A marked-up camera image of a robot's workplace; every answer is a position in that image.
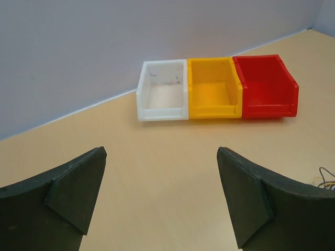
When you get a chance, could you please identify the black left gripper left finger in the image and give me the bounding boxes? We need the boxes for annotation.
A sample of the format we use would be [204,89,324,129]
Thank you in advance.
[1,146,107,250]

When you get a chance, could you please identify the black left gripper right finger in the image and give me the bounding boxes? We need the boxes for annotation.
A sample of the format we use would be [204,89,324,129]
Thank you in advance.
[217,147,334,250]

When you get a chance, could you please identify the purple blue wire bundle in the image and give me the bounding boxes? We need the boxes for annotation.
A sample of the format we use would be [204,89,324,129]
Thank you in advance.
[312,167,335,190]

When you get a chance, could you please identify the red plastic bin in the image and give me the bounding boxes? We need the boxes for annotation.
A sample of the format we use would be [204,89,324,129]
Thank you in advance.
[232,54,299,118]

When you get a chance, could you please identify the yellow plastic bin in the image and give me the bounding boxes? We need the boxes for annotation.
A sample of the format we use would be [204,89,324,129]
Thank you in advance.
[187,57,243,119]

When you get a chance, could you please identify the white plastic bin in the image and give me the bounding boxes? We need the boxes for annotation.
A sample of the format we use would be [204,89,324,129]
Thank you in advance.
[136,59,189,121]

